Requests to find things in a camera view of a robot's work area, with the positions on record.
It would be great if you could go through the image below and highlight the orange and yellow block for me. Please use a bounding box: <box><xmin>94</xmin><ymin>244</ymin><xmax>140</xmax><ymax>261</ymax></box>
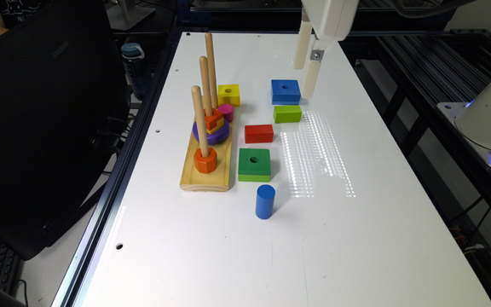
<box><xmin>204</xmin><ymin>109</ymin><xmax>224</xmax><ymax>135</ymax></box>

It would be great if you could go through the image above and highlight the orange hexagon nut block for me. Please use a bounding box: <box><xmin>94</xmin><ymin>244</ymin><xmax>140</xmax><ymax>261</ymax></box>
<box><xmin>194</xmin><ymin>148</ymin><xmax>217</xmax><ymax>173</ymax></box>

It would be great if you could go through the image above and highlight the pink cylinder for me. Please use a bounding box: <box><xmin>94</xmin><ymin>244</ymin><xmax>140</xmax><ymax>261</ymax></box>
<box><xmin>218</xmin><ymin>104</ymin><xmax>234</xmax><ymax>123</ymax></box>

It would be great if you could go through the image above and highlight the grey monitor stand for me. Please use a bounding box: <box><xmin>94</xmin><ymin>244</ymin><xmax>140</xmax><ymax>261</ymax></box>
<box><xmin>106</xmin><ymin>0</ymin><xmax>156</xmax><ymax>31</ymax></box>

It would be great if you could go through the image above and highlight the wooden peg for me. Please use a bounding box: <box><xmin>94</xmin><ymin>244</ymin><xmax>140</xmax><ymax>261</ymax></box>
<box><xmin>199</xmin><ymin>55</ymin><xmax>213</xmax><ymax>117</ymax></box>
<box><xmin>191</xmin><ymin>85</ymin><xmax>210</xmax><ymax>158</ymax></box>
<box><xmin>205</xmin><ymin>32</ymin><xmax>219</xmax><ymax>108</ymax></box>

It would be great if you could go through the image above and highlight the yellow square block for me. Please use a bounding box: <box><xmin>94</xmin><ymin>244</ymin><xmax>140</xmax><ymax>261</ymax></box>
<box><xmin>218</xmin><ymin>84</ymin><xmax>240</xmax><ymax>107</ymax></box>

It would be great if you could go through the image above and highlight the middle wooden peg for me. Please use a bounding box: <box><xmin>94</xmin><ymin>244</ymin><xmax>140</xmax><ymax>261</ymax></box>
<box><xmin>199</xmin><ymin>55</ymin><xmax>213</xmax><ymax>117</ymax></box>

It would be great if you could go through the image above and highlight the blue water bottle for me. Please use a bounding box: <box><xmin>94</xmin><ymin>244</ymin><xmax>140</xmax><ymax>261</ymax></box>
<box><xmin>121</xmin><ymin>43</ymin><xmax>152</xmax><ymax>100</ymax></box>

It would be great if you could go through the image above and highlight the black Samsung monitor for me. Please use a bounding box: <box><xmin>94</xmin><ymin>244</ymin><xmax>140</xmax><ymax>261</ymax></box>
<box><xmin>0</xmin><ymin>0</ymin><xmax>130</xmax><ymax>260</ymax></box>

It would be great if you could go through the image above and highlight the dark green square block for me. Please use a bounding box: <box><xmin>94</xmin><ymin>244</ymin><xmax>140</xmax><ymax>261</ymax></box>
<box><xmin>238</xmin><ymin>148</ymin><xmax>271</xmax><ymax>182</ymax></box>

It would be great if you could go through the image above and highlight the front wooden peg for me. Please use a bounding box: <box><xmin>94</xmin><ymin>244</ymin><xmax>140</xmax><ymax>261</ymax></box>
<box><xmin>191</xmin><ymin>85</ymin><xmax>210</xmax><ymax>158</ymax></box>

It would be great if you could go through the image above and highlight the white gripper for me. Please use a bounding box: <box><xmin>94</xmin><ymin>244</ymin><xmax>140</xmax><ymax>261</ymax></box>
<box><xmin>293</xmin><ymin>0</ymin><xmax>359</xmax><ymax>99</ymax></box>

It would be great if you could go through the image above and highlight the rear wooden peg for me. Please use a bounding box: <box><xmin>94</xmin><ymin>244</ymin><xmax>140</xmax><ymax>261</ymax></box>
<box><xmin>205</xmin><ymin>32</ymin><xmax>219</xmax><ymax>108</ymax></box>

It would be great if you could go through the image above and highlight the wooden peg base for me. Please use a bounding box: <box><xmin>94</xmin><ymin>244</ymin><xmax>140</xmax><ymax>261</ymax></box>
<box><xmin>179</xmin><ymin>96</ymin><xmax>239</xmax><ymax>193</ymax></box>

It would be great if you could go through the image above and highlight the light green rectangular block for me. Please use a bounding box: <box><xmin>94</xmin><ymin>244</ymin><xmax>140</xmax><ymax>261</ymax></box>
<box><xmin>273</xmin><ymin>105</ymin><xmax>302</xmax><ymax>124</ymax></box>

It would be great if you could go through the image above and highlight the red rectangular block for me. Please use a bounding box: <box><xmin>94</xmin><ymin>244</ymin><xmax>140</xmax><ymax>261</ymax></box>
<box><xmin>245</xmin><ymin>125</ymin><xmax>274</xmax><ymax>143</ymax></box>

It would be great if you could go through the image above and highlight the blue cylinder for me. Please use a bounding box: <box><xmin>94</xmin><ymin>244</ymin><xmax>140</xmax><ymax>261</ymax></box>
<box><xmin>255</xmin><ymin>184</ymin><xmax>275</xmax><ymax>219</ymax></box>

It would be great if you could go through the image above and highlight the purple ring block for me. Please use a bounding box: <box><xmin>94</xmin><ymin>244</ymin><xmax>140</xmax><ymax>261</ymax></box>
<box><xmin>192</xmin><ymin>117</ymin><xmax>232</xmax><ymax>146</ymax></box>

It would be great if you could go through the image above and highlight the blue square block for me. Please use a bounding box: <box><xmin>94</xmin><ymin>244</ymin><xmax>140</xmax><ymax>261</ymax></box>
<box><xmin>271</xmin><ymin>79</ymin><xmax>301</xmax><ymax>105</ymax></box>

